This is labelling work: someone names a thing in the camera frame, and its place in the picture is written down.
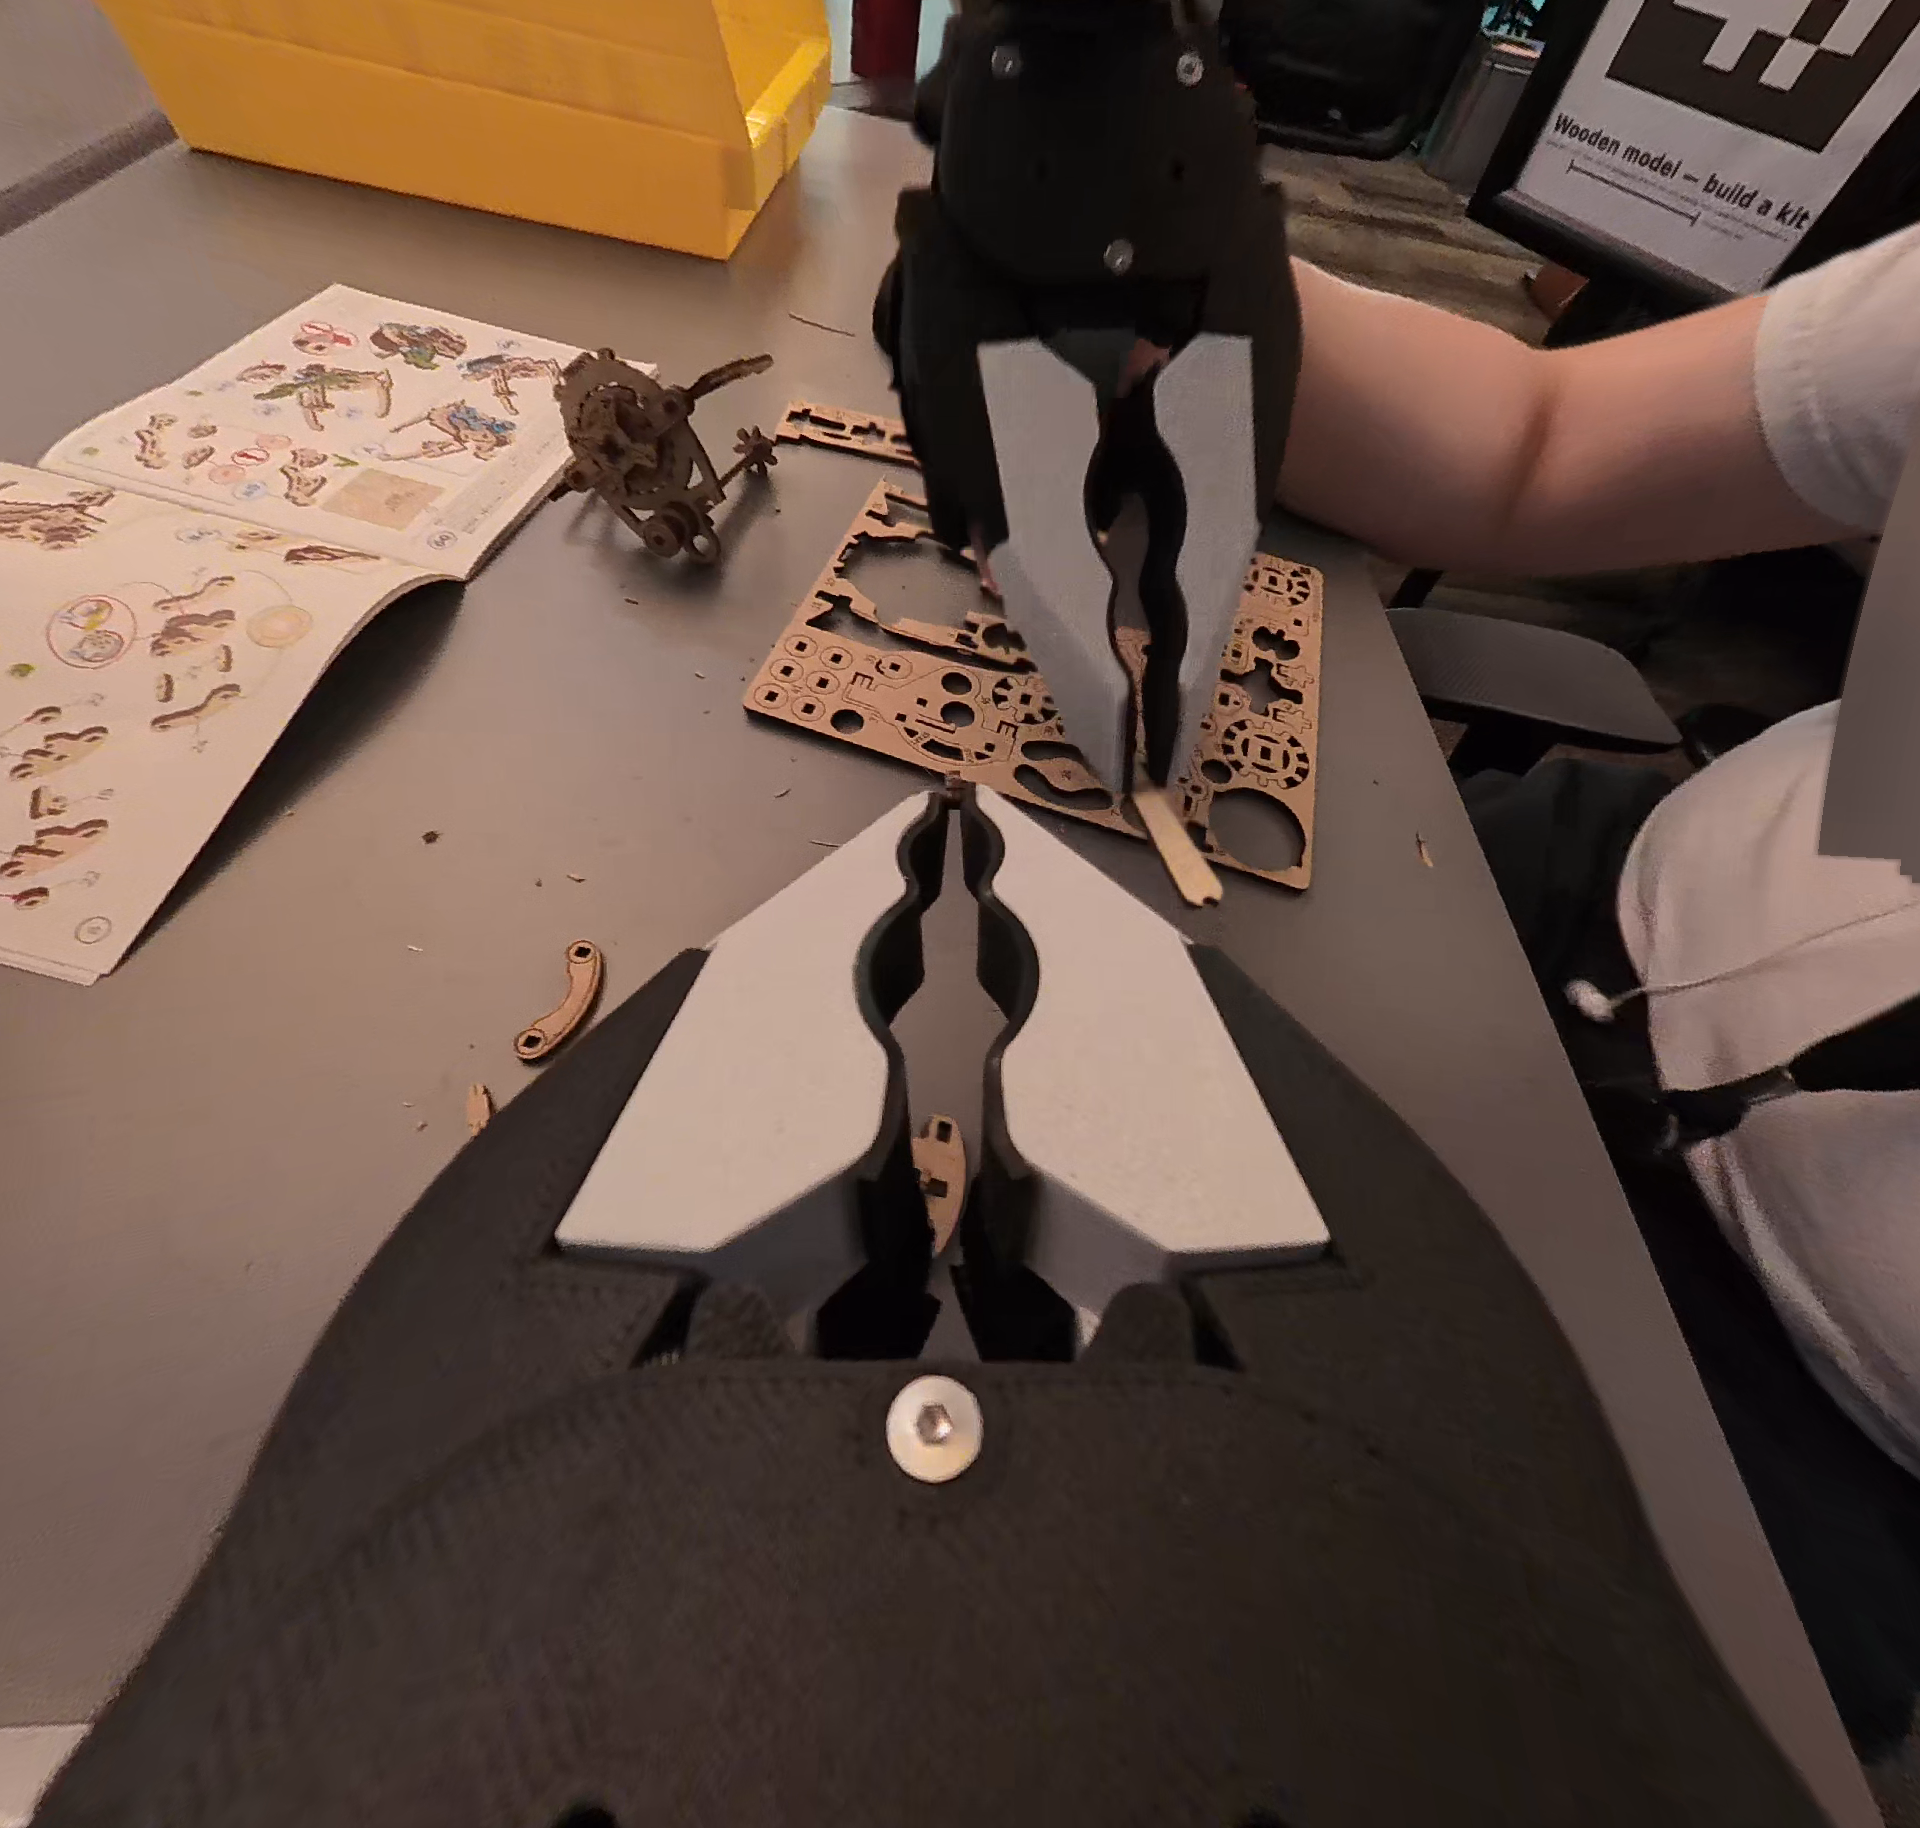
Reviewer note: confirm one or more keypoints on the person in white hoodie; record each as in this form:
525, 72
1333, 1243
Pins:
1768, 1257

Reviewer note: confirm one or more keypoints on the small rounded wooden part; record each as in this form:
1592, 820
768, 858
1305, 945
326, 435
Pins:
942, 1165

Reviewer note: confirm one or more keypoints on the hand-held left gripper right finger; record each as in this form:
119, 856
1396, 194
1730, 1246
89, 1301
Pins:
1145, 1110

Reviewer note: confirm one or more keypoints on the black cloth backdrop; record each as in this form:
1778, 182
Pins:
1577, 887

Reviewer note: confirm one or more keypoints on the yellow plastic bin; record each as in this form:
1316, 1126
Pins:
448, 29

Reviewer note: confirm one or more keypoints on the tiny wooden scrap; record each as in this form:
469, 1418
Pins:
477, 1110

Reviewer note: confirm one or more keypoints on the curved wooden part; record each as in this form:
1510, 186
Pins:
560, 1002

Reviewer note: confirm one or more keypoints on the dark wooden model assembly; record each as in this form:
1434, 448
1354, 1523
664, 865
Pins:
632, 435

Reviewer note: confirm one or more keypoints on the black office chair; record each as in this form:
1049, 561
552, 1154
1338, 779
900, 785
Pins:
1351, 29

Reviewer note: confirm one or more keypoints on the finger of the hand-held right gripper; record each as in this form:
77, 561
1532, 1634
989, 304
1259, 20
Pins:
1039, 508
1208, 508

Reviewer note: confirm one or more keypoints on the person's right forearm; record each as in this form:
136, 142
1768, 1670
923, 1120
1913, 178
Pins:
1502, 415

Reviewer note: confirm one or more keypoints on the pale wooden stick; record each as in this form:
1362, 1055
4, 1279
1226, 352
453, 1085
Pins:
1186, 856

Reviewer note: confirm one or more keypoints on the black framed marker sign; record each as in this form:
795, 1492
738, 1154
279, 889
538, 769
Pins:
1696, 182

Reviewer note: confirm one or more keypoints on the dark chair armrest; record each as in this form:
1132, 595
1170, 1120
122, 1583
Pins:
1542, 678

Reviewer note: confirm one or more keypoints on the open instruction booklet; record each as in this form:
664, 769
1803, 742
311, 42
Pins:
225, 746

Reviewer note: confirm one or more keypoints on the large laser-cut plywood sheet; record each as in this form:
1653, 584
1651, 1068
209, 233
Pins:
900, 691

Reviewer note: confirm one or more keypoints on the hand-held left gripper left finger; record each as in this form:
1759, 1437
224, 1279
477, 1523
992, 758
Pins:
738, 1097

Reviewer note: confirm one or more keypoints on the small plywood sheet strip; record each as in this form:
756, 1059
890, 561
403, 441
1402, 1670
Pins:
847, 435

